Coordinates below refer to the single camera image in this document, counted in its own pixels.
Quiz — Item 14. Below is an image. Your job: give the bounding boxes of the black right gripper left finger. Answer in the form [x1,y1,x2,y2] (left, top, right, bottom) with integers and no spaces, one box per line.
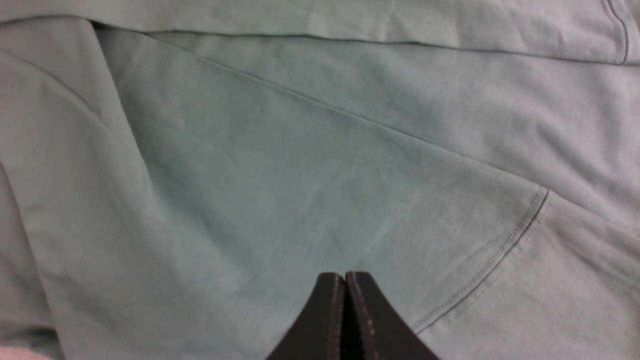
[267,272,346,360]

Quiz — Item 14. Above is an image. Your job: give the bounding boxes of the green long sleeve shirt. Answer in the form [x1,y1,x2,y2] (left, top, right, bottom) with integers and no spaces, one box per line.
[1,0,639,360]

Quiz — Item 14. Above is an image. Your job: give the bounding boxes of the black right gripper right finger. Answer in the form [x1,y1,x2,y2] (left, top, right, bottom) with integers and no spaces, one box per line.
[345,271,438,360]

